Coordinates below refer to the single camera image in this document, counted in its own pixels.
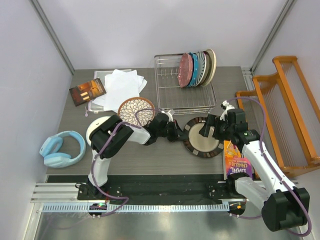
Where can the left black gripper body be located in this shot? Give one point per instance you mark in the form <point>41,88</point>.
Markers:
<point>168,131</point>

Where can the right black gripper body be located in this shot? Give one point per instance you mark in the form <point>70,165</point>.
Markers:
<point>223,129</point>

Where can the black rimmed beige plate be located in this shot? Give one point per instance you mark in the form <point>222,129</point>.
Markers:
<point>198,145</point>

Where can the pink polka dot plate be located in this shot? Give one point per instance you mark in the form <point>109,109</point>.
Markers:
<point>185,70</point>

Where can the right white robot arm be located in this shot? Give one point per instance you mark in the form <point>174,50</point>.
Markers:
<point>282,204</point>

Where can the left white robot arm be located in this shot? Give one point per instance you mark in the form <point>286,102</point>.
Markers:
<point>107,135</point>

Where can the orange wooden rack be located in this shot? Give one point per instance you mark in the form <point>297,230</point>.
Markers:
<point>292,116</point>

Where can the brown floral pattern plate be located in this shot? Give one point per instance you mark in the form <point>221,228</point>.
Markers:
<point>137,111</point>

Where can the orange Roald Dahl book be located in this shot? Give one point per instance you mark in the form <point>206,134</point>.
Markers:
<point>234,162</point>

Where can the cream plate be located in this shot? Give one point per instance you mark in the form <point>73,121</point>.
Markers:
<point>212,67</point>

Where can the teal polka dot plate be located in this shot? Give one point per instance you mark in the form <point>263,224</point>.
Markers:
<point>195,70</point>

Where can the white cloth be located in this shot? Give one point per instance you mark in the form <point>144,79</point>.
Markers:
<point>122,85</point>

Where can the white watermelon pattern plate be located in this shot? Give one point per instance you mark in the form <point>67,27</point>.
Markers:
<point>95,124</point>

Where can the grey striped plate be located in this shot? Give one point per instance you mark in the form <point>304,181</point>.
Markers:
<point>202,62</point>

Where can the mesh zipper pouch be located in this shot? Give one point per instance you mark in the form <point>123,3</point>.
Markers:
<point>100,74</point>

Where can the dark brown book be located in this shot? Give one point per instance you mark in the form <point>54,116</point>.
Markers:
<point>87,91</point>

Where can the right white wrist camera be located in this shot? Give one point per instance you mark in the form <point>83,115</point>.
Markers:
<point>226,106</point>

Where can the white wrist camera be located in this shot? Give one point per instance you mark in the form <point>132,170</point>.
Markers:
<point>170,113</point>
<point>226,106</point>

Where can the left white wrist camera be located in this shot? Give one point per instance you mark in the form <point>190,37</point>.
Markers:
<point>170,113</point>

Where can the metal wire dish rack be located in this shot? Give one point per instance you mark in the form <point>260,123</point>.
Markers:
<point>187,100</point>

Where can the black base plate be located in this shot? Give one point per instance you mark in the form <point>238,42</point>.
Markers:
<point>152,190</point>

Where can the slotted cable duct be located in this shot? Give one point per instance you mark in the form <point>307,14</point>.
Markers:
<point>90,207</point>

